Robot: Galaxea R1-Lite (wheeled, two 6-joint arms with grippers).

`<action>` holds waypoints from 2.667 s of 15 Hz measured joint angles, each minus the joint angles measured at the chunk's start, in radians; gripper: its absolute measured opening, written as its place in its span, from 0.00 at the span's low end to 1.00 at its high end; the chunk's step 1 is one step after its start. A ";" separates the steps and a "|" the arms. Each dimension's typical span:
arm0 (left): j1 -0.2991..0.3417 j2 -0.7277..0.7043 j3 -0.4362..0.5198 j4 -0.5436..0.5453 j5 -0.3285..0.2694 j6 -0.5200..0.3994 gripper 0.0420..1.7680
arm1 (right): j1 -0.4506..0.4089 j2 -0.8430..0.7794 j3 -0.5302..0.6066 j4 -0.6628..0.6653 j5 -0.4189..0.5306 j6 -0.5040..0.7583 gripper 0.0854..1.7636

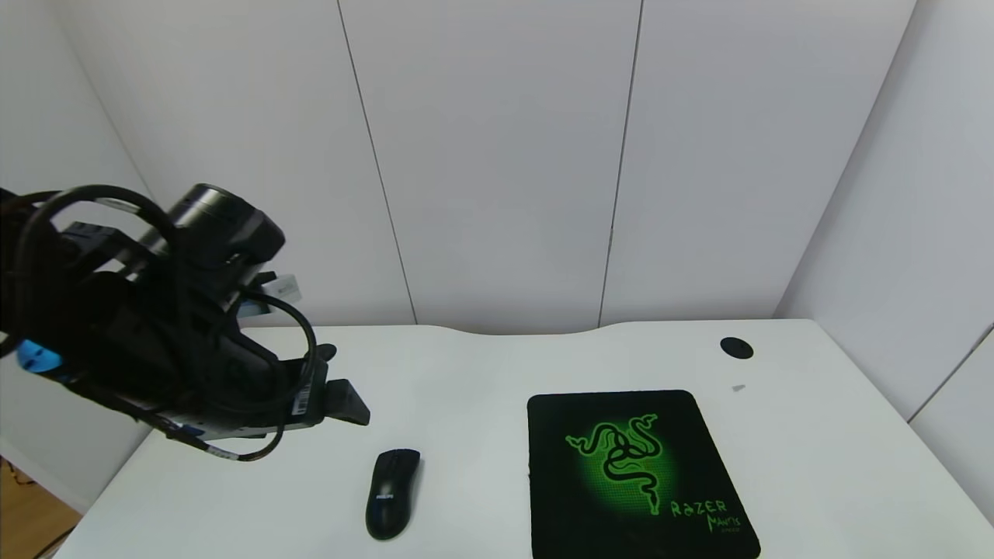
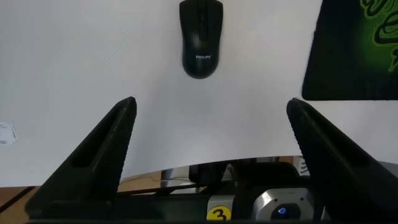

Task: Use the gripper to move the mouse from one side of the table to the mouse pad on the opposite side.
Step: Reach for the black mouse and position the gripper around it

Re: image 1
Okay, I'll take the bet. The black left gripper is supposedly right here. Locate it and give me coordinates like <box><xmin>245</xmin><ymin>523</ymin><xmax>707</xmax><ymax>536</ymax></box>
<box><xmin>217</xmin><ymin>342</ymin><xmax>371</xmax><ymax>434</ymax></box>

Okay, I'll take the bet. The black Philips computer mouse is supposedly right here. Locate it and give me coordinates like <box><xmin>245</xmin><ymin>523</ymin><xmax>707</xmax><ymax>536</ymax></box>
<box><xmin>365</xmin><ymin>448</ymin><xmax>422</xmax><ymax>541</ymax></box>

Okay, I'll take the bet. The black green snake-logo mouse pad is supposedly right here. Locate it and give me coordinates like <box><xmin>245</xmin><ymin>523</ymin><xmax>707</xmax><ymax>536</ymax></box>
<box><xmin>527</xmin><ymin>390</ymin><xmax>762</xmax><ymax>559</ymax></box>

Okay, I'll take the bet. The white label tag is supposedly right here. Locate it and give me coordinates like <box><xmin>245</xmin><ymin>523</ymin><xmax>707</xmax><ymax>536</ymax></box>
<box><xmin>260</xmin><ymin>273</ymin><xmax>302</xmax><ymax>305</ymax></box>

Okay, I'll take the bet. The black cylindrical motor housing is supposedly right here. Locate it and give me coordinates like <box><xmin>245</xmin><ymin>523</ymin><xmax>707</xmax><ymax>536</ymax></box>
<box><xmin>167</xmin><ymin>183</ymin><xmax>287</xmax><ymax>269</ymax></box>

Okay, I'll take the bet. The blue plastic clip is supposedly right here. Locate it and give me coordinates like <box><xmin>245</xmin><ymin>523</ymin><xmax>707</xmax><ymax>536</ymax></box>
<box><xmin>17</xmin><ymin>339</ymin><xmax>63</xmax><ymax>375</ymax></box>

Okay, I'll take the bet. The black cable with barcode label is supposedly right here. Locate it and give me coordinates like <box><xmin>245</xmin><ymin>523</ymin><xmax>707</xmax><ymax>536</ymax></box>
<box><xmin>155</xmin><ymin>287</ymin><xmax>320</xmax><ymax>463</ymax></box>

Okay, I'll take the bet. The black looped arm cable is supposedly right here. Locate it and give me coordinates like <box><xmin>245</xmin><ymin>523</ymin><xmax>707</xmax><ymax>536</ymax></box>
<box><xmin>12</xmin><ymin>184</ymin><xmax>179</xmax><ymax>327</ymax></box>

